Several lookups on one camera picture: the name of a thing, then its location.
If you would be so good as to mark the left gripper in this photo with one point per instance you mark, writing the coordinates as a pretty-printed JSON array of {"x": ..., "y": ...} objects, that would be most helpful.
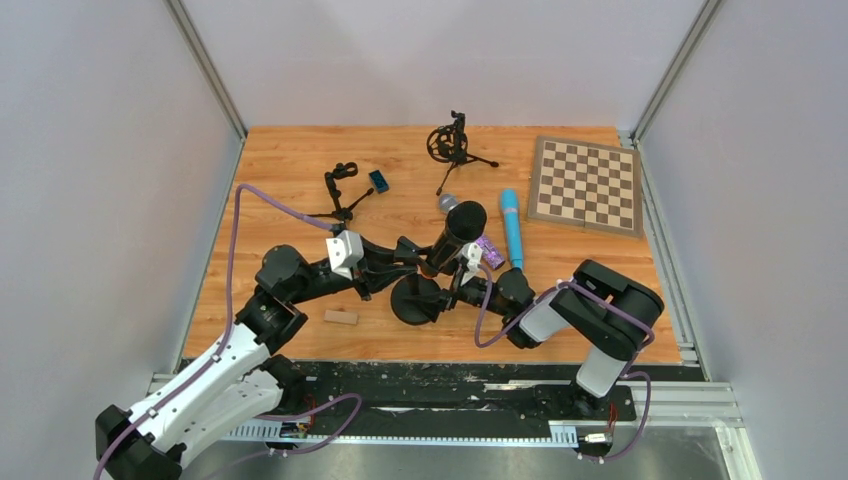
[{"x": 361, "y": 273}]

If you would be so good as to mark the black tripod shock-mount stand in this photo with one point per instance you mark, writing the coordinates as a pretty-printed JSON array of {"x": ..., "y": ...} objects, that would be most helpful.
[{"x": 448, "y": 144}]

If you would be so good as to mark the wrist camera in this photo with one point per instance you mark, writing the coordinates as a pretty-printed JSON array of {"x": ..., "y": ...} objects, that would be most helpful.
[
  {"x": 345, "y": 250},
  {"x": 471, "y": 255}
]

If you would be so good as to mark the purple glitter microphone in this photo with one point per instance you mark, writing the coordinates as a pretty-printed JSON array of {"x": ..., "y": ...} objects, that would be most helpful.
[{"x": 490, "y": 254}]

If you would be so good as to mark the black round-base mic stand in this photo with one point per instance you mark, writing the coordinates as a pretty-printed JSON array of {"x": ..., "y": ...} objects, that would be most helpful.
[{"x": 417, "y": 298}]

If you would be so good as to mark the blue microphone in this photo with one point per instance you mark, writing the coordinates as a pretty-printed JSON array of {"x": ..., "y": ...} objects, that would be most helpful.
[{"x": 509, "y": 206}]

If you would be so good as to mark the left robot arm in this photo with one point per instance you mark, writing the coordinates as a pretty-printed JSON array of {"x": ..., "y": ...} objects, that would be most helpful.
[{"x": 243, "y": 375}]

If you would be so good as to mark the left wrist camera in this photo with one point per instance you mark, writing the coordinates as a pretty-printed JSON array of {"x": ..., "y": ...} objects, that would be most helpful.
[{"x": 345, "y": 250}]

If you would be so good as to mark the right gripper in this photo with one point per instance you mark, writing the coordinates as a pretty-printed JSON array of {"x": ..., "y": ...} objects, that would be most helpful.
[{"x": 457, "y": 283}]

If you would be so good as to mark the small wooden block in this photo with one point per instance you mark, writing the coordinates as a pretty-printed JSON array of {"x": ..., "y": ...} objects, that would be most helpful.
[{"x": 341, "y": 317}]

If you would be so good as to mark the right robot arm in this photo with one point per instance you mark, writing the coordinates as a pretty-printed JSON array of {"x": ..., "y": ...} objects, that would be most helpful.
[{"x": 614, "y": 313}]

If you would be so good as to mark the black microphone orange end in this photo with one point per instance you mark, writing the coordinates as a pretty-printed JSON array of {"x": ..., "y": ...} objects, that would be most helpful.
[{"x": 464, "y": 224}]

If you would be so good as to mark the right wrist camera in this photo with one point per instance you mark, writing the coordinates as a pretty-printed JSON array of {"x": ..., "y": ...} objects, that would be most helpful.
[{"x": 471, "y": 255}]

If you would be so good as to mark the wooden chessboard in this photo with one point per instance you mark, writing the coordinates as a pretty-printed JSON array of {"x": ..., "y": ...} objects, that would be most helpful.
[{"x": 587, "y": 185}]

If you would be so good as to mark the blue toy brick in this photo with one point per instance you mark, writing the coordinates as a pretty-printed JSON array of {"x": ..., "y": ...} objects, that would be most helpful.
[{"x": 378, "y": 181}]

